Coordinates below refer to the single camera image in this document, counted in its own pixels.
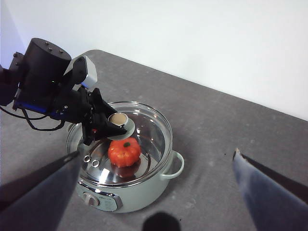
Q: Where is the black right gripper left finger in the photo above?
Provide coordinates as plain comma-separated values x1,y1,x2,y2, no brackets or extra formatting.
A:
0,150,83,231

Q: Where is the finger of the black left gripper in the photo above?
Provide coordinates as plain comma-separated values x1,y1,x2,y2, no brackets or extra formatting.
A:
90,115,128,142
92,88,118,121

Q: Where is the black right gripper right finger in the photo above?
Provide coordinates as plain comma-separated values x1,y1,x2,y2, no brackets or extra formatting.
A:
231,147,308,231

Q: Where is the orange toy pumpkin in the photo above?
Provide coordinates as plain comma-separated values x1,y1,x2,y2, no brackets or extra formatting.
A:
107,138,142,168

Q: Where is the glass lid with green knob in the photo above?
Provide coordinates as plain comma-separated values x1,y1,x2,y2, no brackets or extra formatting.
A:
66,101,173,187

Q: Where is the pale green electric cooking pot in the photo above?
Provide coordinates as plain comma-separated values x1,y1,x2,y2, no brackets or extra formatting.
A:
66,101,185,214

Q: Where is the pale grey camera box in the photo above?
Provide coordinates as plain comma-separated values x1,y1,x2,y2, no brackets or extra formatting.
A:
64,55,98,91

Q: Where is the thin black cable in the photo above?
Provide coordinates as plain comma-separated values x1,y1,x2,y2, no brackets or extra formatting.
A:
0,105,67,132

